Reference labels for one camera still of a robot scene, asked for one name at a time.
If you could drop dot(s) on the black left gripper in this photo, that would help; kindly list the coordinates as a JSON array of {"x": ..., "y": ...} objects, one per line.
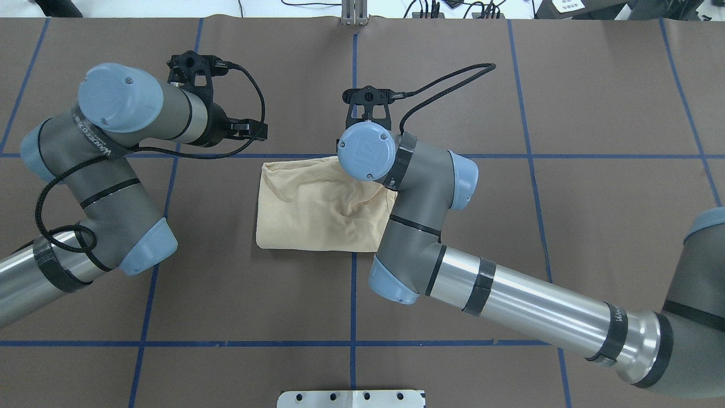
[{"x": 217, "y": 129}]

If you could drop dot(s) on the beige long-sleeve graphic shirt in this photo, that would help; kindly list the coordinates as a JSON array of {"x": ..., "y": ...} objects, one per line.
[{"x": 315, "y": 205}]

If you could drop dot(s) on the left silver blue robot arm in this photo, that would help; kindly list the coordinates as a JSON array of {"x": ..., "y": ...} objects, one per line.
[{"x": 94, "y": 215}]

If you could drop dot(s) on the aluminium frame post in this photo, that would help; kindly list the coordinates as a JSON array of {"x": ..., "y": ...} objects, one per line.
[{"x": 354, "y": 13}]

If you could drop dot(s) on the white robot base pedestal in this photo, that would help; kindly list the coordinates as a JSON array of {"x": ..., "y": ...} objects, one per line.
[{"x": 353, "y": 398}]

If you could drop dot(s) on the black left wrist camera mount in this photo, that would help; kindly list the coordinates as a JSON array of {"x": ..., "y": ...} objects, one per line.
[{"x": 194, "y": 72}]

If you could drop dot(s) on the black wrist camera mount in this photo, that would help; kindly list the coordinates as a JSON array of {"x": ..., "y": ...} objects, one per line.
[
  {"x": 368, "y": 98},
  {"x": 194, "y": 72}
]

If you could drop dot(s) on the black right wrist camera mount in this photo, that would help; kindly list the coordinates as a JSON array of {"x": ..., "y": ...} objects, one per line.
[{"x": 368, "y": 98}]

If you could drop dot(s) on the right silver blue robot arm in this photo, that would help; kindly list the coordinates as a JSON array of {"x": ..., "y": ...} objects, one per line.
[{"x": 677, "y": 351}]

